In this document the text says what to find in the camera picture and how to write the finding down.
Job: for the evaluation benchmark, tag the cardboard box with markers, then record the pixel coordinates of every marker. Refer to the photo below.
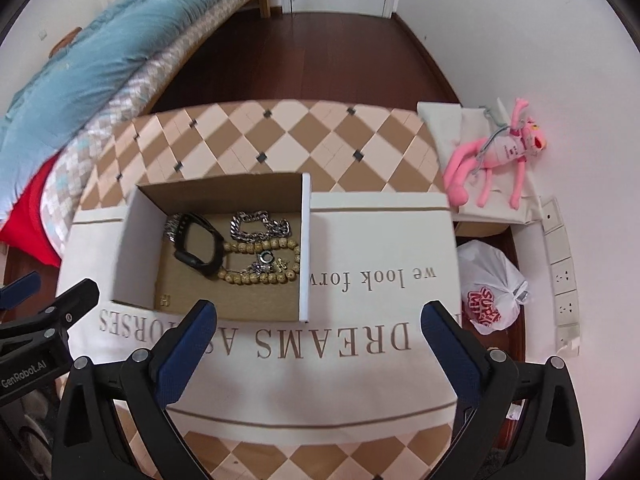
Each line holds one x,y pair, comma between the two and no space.
135,260

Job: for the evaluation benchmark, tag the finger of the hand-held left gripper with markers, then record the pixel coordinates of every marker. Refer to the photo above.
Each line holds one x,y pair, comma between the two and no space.
20,287
75,300

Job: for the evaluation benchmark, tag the pink plush toy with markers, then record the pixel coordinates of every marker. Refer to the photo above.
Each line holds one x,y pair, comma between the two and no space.
505,150

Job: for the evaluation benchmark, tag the black fitness band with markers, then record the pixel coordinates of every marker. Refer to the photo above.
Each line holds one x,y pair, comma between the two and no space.
192,259

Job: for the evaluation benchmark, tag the white plug-in charger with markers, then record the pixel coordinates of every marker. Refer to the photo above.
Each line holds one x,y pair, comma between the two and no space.
569,338

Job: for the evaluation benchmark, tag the light blue quilt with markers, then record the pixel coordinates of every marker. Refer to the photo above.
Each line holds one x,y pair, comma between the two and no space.
100,50

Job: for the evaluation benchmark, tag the table with checkered cloth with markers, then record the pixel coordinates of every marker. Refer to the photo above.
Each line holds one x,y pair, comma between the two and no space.
350,240

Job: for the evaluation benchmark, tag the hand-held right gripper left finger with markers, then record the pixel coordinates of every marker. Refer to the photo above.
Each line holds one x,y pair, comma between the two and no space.
165,360

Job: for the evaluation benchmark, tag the white plastic bag red print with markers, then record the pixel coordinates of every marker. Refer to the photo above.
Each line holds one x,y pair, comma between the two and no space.
490,270

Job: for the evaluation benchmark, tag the red blanket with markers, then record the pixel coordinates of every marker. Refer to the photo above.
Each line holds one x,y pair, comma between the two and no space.
30,225

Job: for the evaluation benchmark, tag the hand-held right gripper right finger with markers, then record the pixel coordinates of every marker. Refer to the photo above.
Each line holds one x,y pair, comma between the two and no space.
450,355

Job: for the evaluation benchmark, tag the small silver earring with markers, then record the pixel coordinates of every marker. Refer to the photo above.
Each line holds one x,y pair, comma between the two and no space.
281,263

